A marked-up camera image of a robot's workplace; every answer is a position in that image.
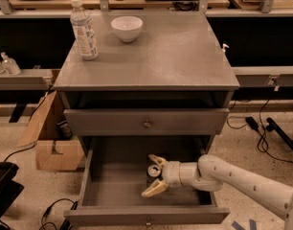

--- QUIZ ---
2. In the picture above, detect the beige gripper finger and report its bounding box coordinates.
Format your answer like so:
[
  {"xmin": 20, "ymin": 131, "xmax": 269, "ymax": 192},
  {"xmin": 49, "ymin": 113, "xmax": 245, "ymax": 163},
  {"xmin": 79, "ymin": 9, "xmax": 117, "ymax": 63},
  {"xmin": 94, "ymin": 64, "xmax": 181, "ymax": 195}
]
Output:
[
  {"xmin": 148, "ymin": 154, "xmax": 167, "ymax": 169},
  {"xmin": 141, "ymin": 179, "xmax": 169, "ymax": 197}
]

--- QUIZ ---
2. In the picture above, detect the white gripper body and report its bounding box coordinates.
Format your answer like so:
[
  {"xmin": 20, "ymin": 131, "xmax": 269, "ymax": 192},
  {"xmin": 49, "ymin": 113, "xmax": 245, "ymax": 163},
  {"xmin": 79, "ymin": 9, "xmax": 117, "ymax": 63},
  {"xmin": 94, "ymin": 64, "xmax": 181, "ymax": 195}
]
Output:
[{"xmin": 162, "ymin": 161, "xmax": 181, "ymax": 186}]

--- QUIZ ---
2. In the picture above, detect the green soda can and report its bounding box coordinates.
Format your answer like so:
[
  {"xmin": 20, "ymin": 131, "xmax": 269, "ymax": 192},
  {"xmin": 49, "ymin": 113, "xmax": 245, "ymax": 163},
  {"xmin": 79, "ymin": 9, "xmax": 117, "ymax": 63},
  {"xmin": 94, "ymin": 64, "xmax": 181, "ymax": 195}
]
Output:
[{"xmin": 146, "ymin": 164, "xmax": 162, "ymax": 186}]

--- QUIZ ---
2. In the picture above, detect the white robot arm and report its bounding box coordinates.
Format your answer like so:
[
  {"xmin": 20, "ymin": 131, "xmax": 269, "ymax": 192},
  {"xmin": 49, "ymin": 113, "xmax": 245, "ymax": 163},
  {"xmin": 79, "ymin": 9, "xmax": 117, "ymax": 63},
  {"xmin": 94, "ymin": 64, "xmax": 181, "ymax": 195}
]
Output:
[{"xmin": 142, "ymin": 154, "xmax": 293, "ymax": 230}]

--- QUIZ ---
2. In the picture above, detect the open grey middle drawer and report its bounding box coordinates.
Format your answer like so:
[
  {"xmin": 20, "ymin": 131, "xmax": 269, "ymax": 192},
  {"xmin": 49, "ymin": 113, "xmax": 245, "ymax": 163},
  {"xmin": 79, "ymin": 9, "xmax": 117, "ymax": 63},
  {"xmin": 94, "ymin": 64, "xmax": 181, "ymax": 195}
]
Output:
[{"xmin": 64, "ymin": 136, "xmax": 229, "ymax": 227}]

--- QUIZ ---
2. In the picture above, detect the closed grey top drawer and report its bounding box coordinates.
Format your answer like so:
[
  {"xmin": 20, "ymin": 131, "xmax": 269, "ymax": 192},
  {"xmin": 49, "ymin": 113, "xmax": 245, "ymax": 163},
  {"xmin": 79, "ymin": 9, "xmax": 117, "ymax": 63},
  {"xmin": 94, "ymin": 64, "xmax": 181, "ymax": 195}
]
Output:
[{"xmin": 64, "ymin": 108, "xmax": 229, "ymax": 136}]

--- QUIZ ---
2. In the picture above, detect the grey drawer cabinet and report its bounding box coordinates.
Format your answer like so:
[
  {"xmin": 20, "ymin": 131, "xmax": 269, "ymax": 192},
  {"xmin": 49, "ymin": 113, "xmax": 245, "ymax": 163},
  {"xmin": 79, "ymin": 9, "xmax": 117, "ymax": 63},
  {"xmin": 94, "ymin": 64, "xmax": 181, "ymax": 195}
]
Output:
[{"xmin": 53, "ymin": 10, "xmax": 240, "ymax": 230}]

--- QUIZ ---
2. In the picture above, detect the black power adapter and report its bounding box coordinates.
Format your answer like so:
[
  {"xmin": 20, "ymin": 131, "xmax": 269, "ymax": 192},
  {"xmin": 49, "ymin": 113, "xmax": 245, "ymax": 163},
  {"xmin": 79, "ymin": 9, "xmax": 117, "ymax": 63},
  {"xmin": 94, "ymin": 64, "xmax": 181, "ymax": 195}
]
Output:
[{"xmin": 245, "ymin": 117, "xmax": 259, "ymax": 130}]

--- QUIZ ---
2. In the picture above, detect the cardboard box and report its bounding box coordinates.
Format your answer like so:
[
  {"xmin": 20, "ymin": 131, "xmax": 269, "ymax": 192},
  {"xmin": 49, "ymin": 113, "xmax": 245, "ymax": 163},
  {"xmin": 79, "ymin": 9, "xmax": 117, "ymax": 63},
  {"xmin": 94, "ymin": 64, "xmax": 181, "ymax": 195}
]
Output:
[{"xmin": 17, "ymin": 90, "xmax": 84, "ymax": 172}]

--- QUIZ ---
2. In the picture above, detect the small white spray nozzle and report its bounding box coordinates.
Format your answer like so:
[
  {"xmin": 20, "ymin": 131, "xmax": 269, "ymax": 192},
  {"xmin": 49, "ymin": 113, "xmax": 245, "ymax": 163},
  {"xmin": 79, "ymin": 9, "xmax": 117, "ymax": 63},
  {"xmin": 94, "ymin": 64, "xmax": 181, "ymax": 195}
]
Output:
[{"xmin": 222, "ymin": 43, "xmax": 230, "ymax": 53}]

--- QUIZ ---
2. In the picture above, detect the white ceramic bowl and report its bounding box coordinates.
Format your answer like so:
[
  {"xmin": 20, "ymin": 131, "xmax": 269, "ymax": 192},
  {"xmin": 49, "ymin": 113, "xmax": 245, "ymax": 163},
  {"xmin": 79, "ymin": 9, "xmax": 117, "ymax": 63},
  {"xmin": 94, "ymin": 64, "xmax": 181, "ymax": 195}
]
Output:
[{"xmin": 111, "ymin": 16, "xmax": 143, "ymax": 42}]

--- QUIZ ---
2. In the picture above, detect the black chair base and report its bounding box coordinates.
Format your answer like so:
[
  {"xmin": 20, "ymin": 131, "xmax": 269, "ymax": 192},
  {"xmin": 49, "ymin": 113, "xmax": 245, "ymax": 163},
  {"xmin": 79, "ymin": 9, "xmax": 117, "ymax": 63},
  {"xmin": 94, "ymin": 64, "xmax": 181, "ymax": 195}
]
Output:
[{"xmin": 0, "ymin": 162, "xmax": 24, "ymax": 230}]

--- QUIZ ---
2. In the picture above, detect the clear plastic water bottle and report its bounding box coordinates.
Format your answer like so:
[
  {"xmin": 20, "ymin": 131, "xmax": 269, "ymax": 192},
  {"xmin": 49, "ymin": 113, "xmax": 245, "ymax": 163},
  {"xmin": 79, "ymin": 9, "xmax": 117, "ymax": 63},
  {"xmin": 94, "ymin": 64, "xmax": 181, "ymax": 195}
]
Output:
[{"xmin": 70, "ymin": 0, "xmax": 99, "ymax": 60}]

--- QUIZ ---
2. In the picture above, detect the hand sanitizer pump bottle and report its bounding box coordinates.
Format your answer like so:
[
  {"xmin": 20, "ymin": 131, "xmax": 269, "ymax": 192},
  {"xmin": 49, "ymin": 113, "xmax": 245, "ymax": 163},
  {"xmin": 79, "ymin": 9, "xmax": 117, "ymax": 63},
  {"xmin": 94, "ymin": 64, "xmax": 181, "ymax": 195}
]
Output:
[{"xmin": 1, "ymin": 52, "xmax": 21, "ymax": 76}]

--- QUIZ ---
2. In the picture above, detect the black floor cable left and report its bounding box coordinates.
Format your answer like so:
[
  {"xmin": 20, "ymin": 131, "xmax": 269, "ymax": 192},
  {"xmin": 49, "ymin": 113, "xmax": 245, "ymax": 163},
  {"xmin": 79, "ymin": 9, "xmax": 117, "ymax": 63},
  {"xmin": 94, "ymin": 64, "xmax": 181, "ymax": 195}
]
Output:
[{"xmin": 38, "ymin": 197, "xmax": 79, "ymax": 230}]

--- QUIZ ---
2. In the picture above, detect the black floor cable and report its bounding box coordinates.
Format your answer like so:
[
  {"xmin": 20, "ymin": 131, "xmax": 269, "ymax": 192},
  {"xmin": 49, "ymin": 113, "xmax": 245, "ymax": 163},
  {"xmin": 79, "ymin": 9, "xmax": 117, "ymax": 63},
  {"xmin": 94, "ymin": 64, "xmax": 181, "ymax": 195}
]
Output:
[
  {"xmin": 226, "ymin": 93, "xmax": 293, "ymax": 165},
  {"xmin": 38, "ymin": 197, "xmax": 79, "ymax": 230}
]

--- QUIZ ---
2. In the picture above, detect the black floor cable right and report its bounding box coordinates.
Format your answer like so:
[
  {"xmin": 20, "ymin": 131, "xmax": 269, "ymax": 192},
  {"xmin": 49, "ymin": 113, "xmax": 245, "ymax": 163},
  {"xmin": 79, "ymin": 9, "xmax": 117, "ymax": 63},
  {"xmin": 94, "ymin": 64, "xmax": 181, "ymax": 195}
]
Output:
[{"xmin": 226, "ymin": 93, "xmax": 293, "ymax": 165}]

